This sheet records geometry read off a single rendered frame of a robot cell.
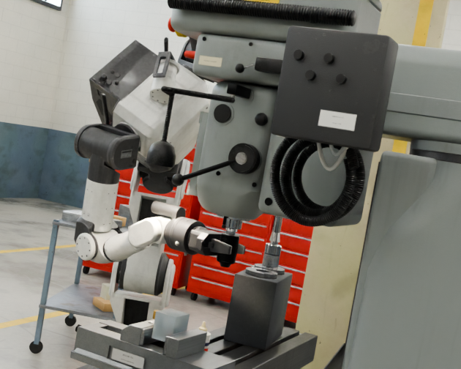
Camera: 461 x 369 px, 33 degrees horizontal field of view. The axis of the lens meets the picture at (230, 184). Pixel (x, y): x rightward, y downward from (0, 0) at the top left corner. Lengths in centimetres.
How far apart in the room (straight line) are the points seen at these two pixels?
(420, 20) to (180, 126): 166
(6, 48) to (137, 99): 1034
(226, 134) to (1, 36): 1072
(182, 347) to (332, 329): 204
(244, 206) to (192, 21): 45
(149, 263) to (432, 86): 123
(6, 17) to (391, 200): 1113
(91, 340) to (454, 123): 91
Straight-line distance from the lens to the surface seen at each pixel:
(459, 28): 1110
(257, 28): 180
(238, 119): 182
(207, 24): 185
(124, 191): 739
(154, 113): 222
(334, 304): 365
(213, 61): 184
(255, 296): 212
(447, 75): 168
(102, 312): 495
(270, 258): 224
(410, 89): 169
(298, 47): 149
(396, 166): 162
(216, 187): 183
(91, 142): 219
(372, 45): 145
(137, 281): 256
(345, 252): 361
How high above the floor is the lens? 148
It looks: 3 degrees down
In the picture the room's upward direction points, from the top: 10 degrees clockwise
